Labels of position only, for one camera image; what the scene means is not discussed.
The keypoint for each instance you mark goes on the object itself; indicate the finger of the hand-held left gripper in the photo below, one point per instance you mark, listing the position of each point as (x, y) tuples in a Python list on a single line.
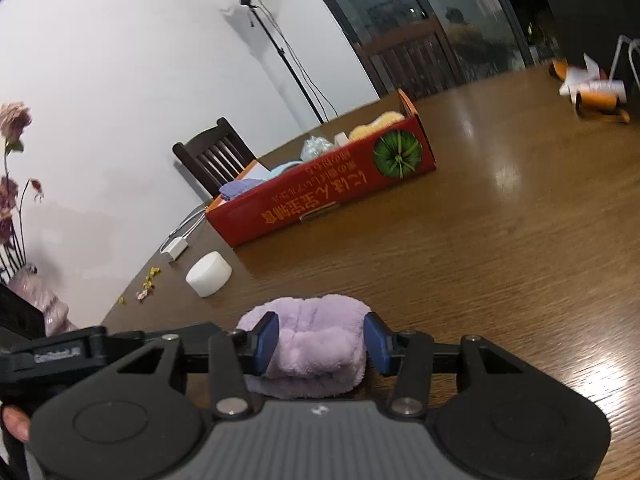
[(130, 337)]

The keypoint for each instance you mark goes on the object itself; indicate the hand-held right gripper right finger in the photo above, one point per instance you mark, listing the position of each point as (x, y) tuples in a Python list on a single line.
[(379, 342)]

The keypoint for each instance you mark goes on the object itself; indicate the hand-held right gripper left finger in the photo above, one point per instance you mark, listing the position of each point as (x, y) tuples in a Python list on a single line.
[(265, 342)]

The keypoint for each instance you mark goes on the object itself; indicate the fluffy light purple towel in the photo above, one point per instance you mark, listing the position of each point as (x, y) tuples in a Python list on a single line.
[(310, 340)]

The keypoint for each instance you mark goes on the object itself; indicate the white foam cylinder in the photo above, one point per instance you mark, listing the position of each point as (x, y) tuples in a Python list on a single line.
[(207, 275)]

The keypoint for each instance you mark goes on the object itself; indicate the red cardboard box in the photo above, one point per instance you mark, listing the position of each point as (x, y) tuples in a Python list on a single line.
[(320, 195)]

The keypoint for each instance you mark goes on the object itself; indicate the light blue fluffy sponge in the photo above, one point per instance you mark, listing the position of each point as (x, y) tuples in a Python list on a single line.
[(282, 170)]

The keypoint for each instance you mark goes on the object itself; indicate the white mesh bath pouf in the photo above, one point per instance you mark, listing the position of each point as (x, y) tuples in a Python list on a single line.
[(315, 147)]

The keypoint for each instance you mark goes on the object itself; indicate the white and yellow plush toy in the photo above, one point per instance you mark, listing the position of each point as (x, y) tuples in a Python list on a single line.
[(375, 127)]

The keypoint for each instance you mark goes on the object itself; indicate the person's left hand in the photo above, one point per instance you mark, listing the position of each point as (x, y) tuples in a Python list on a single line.
[(14, 424)]

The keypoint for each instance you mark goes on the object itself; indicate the pink speckled ceramic vase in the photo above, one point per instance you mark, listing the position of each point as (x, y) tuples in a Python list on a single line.
[(56, 312)]

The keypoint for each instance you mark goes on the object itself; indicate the white charger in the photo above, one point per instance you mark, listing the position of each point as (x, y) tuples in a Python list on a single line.
[(177, 250)]

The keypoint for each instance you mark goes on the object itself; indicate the dark wooden chair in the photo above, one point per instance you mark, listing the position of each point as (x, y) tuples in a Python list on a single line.
[(215, 155), (410, 55)]

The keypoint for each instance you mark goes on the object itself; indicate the dried pink roses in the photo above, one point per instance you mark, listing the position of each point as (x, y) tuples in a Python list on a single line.
[(12, 120)]

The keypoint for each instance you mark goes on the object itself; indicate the small orange wrapper piece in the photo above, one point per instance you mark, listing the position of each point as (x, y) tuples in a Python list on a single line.
[(559, 68)]

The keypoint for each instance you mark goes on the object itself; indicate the orange and white tube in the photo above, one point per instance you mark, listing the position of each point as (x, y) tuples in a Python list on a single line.
[(600, 92)]

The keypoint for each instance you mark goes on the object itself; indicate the crumpled white paper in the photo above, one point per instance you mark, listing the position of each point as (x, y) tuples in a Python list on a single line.
[(582, 74)]

